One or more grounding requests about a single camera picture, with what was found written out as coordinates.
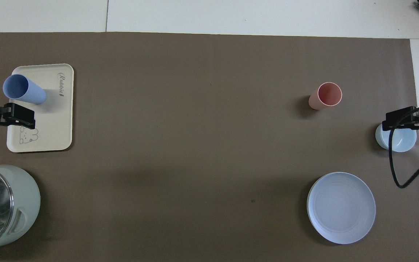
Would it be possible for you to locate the pink cup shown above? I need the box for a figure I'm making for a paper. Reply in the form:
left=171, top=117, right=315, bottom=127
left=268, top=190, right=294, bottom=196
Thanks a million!
left=308, top=82, right=343, bottom=110

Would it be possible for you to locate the blue ribbed cup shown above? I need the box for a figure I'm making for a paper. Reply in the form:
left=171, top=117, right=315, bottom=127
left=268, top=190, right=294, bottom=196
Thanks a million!
left=3, top=74, right=47, bottom=105

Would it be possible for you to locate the blue round plate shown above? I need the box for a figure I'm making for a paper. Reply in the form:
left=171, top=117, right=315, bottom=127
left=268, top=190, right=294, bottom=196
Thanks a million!
left=307, top=172, right=376, bottom=245

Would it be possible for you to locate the pale green electric pot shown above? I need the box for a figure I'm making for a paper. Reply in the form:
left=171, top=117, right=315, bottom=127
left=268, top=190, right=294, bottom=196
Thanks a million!
left=0, top=165, right=41, bottom=254

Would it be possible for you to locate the brown table mat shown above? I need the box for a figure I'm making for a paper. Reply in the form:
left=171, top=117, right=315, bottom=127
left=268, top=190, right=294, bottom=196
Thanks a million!
left=0, top=32, right=419, bottom=262

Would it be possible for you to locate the light blue bowl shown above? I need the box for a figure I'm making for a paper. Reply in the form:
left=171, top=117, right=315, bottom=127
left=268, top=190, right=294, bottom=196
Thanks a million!
left=375, top=123, right=417, bottom=152

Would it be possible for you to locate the cream tray with bear print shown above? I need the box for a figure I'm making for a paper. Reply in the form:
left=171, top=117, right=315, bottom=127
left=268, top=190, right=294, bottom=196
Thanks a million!
left=7, top=64, right=75, bottom=152

